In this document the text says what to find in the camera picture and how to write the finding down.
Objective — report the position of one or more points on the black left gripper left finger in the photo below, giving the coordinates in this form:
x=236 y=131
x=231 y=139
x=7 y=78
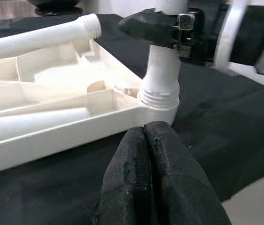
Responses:
x=127 y=182

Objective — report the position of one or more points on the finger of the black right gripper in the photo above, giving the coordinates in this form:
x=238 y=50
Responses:
x=146 y=28

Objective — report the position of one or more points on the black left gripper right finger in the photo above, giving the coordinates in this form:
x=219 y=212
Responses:
x=181 y=187

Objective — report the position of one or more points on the white plastic children table top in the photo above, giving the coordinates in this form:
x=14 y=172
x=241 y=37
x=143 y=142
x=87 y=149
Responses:
x=52 y=140

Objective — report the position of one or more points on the black table cloth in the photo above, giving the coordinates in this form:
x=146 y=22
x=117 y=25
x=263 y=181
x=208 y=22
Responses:
x=216 y=117

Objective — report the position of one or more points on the black round stool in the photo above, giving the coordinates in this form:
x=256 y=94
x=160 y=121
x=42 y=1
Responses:
x=52 y=7

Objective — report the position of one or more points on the pink cloth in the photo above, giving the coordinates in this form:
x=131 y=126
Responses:
x=5 y=9

